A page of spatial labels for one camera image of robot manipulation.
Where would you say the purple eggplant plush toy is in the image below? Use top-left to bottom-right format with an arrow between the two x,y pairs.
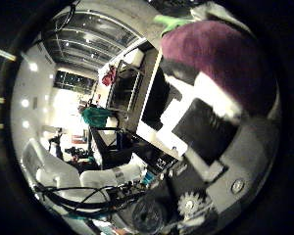
153,14 -> 278,116

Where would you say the black container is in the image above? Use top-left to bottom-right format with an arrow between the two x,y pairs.
140,60 -> 183,132

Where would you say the storage shelf rack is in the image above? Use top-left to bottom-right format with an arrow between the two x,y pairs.
106,58 -> 145,116

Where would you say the person in teal shirt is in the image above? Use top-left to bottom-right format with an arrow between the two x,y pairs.
80,106 -> 114,129

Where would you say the red garment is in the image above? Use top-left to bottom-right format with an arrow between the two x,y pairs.
101,65 -> 117,87

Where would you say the black frame stand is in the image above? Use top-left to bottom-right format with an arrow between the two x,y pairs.
87,126 -> 135,169

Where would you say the black cable bundle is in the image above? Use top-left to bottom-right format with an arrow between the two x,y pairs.
32,182 -> 145,216

